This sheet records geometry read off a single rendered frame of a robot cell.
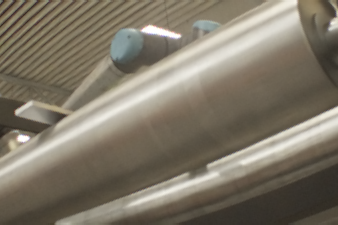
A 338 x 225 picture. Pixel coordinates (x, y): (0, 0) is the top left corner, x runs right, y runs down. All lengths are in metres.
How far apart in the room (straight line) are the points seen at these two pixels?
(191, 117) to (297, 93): 0.11
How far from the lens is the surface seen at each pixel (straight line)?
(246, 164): 0.90
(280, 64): 0.53
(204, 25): 1.63
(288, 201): 0.71
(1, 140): 1.99
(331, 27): 0.55
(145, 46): 1.64
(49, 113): 0.78
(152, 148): 0.63
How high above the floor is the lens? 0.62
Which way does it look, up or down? 21 degrees up
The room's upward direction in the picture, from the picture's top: 9 degrees counter-clockwise
